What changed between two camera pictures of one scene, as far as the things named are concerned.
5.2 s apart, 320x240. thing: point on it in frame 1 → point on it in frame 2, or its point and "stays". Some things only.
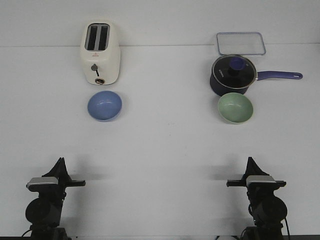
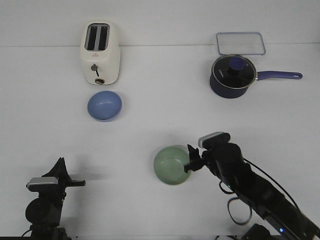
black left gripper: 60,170 stays
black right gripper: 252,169 → 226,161
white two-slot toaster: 100,51 stays
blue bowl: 104,105 stays
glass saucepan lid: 234,71 stays
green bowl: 235,108 → 169,164
